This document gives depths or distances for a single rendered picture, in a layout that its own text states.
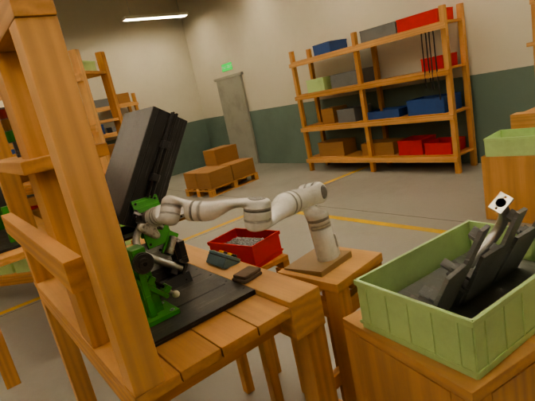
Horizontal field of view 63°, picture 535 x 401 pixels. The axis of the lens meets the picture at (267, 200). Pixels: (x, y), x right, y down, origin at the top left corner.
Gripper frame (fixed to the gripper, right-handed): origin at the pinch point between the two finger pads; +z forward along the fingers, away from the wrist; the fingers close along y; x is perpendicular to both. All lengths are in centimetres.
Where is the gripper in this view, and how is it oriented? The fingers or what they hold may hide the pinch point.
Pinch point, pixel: (142, 222)
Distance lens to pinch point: 185.3
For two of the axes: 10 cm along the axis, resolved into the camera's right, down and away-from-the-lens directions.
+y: -7.8, -4.6, -4.2
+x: -3.1, 8.7, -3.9
